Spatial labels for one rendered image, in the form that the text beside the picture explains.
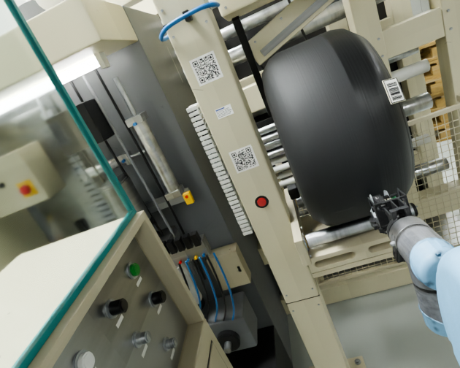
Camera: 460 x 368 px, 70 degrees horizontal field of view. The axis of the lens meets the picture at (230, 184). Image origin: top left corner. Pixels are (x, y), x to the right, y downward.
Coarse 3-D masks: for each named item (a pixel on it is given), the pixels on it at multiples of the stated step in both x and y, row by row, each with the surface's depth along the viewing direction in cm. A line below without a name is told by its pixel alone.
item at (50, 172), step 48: (0, 0) 62; (0, 48) 58; (0, 96) 54; (48, 96) 66; (0, 144) 51; (48, 144) 61; (96, 144) 75; (0, 192) 48; (48, 192) 57; (96, 192) 70; (0, 240) 46; (48, 240) 54; (96, 240) 65; (0, 288) 43; (48, 288) 50; (0, 336) 41; (48, 336) 47
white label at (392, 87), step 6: (396, 78) 77; (384, 84) 76; (390, 84) 76; (396, 84) 77; (390, 90) 76; (396, 90) 76; (390, 96) 76; (396, 96) 76; (402, 96) 76; (390, 102) 76; (396, 102) 76
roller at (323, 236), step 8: (416, 208) 97; (368, 216) 101; (416, 216) 98; (344, 224) 103; (352, 224) 102; (360, 224) 101; (368, 224) 100; (312, 232) 106; (320, 232) 104; (328, 232) 103; (336, 232) 102; (344, 232) 102; (352, 232) 101; (360, 232) 102; (312, 240) 104; (320, 240) 103; (328, 240) 103
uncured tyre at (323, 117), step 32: (352, 32) 88; (288, 64) 86; (320, 64) 82; (352, 64) 79; (384, 64) 80; (288, 96) 82; (320, 96) 79; (352, 96) 77; (384, 96) 76; (288, 128) 82; (320, 128) 79; (352, 128) 77; (384, 128) 76; (288, 160) 88; (320, 160) 80; (352, 160) 79; (384, 160) 79; (320, 192) 84; (352, 192) 84
